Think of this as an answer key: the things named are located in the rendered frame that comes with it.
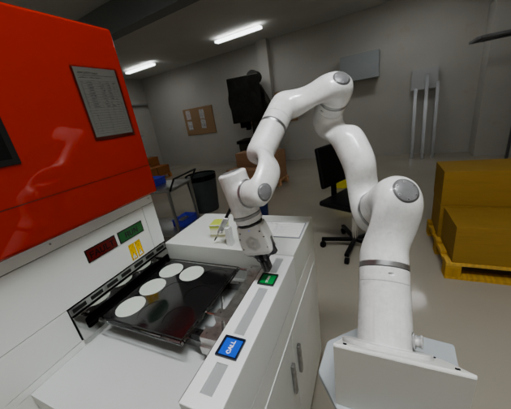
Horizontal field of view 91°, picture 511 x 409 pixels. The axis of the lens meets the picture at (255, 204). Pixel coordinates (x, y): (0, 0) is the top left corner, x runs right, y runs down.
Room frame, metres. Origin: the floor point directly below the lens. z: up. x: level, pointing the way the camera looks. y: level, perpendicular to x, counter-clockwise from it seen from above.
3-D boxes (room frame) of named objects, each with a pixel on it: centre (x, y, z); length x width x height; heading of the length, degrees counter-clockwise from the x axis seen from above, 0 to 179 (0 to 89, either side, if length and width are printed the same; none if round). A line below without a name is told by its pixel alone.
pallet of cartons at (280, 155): (5.29, -0.13, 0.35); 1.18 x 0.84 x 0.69; 59
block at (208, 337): (0.55, 0.17, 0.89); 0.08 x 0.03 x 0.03; 64
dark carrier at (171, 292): (0.79, 0.35, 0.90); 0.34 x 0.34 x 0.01; 64
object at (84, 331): (0.86, 0.55, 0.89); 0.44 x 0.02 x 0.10; 154
